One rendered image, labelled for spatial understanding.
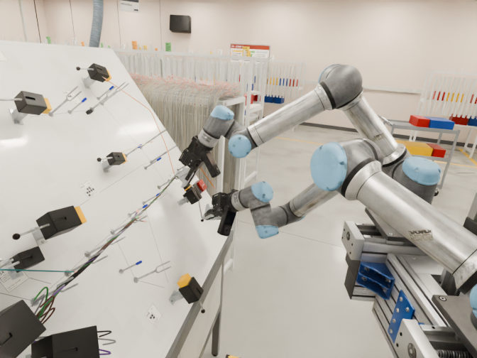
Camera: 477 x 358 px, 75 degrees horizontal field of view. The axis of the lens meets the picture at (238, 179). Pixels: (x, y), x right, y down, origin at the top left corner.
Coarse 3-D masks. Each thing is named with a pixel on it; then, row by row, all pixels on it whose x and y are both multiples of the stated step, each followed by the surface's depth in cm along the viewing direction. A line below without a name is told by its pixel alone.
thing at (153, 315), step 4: (152, 304) 93; (152, 308) 93; (156, 308) 94; (148, 312) 91; (152, 312) 92; (156, 312) 93; (148, 316) 90; (152, 316) 91; (156, 316) 93; (160, 316) 94; (152, 320) 91; (156, 320) 92; (152, 324) 90; (156, 324) 91
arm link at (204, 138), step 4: (200, 132) 117; (204, 132) 115; (200, 136) 116; (204, 136) 115; (208, 136) 115; (200, 140) 116; (204, 140) 115; (208, 140) 115; (212, 140) 116; (216, 140) 117; (204, 144) 117; (208, 144) 116; (212, 144) 117
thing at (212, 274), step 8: (232, 232) 156; (232, 240) 159; (224, 248) 143; (224, 256) 145; (216, 264) 132; (216, 272) 134; (208, 280) 121; (208, 288) 123; (192, 312) 106; (192, 320) 107; (184, 328) 99; (176, 336) 96; (184, 336) 100; (176, 344) 94; (168, 352) 91; (176, 352) 94
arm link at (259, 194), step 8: (256, 184) 107; (264, 184) 107; (240, 192) 112; (248, 192) 108; (256, 192) 106; (264, 192) 105; (272, 192) 108; (240, 200) 111; (248, 200) 108; (256, 200) 107; (264, 200) 106
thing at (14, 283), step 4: (0, 272) 64; (4, 272) 65; (8, 272) 65; (24, 272) 68; (0, 276) 64; (4, 276) 64; (8, 276) 65; (24, 276) 67; (0, 280) 63; (4, 280) 64; (8, 280) 64; (12, 280) 65; (16, 280) 66; (20, 280) 66; (24, 280) 67; (4, 284) 64; (8, 284) 64; (12, 284) 65; (16, 284) 65; (20, 284) 66; (8, 288) 64; (12, 288) 64; (8, 292) 64
